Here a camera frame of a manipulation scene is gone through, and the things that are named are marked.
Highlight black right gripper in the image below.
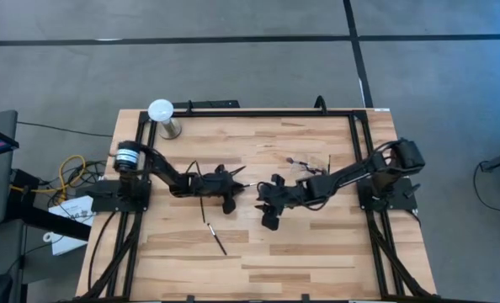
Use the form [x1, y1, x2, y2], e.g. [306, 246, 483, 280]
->
[254, 173, 308, 231]

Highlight black aluminium table frame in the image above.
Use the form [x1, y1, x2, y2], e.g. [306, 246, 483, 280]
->
[81, 107, 439, 303]

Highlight clear plastic bag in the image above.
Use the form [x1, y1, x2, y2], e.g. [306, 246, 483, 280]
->
[289, 154, 332, 186]

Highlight yellow cable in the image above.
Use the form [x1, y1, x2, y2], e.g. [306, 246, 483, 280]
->
[9, 154, 87, 205]

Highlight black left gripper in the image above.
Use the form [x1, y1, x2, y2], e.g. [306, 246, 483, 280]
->
[199, 164, 247, 215]

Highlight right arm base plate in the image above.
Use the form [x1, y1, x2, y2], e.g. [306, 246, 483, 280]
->
[357, 178, 419, 212]

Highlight black arched clamp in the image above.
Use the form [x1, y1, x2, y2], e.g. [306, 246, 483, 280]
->
[312, 95, 329, 114]

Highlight white lamp with metal stem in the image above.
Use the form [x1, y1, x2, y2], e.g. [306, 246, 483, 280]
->
[147, 98, 184, 141]

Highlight black desk stand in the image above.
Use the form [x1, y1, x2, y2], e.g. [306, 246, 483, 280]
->
[5, 167, 92, 242]

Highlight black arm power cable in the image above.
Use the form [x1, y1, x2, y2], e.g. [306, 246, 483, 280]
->
[88, 210, 119, 295]

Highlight white paper sheet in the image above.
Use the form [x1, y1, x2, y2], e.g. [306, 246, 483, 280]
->
[47, 195, 96, 257]

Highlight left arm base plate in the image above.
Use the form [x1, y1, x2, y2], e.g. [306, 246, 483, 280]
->
[76, 180, 152, 213]

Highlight black bar device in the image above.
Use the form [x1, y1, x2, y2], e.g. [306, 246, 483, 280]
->
[172, 99, 241, 109]

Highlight black floor cable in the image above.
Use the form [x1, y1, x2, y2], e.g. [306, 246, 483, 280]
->
[472, 160, 500, 214]
[17, 121, 114, 138]

